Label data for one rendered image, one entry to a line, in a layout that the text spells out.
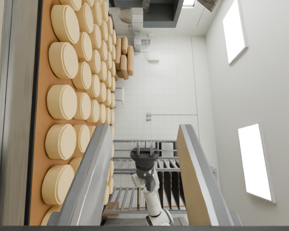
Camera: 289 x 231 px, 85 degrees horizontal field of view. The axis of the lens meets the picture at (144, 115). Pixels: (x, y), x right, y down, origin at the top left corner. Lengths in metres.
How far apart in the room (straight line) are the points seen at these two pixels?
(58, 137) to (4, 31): 0.16
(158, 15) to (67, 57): 0.65
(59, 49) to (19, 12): 0.09
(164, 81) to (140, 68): 0.86
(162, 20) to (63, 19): 0.62
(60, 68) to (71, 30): 0.06
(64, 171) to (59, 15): 0.21
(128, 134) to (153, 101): 1.19
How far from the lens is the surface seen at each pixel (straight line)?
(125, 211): 2.00
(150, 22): 0.84
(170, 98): 4.76
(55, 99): 0.23
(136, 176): 0.83
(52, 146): 0.23
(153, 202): 0.91
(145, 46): 5.54
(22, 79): 0.28
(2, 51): 0.30
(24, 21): 0.31
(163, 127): 4.51
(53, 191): 0.24
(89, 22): 0.37
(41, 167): 0.24
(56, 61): 0.25
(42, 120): 0.23
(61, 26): 0.27
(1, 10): 0.32
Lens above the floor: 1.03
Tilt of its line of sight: level
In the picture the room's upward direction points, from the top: 90 degrees clockwise
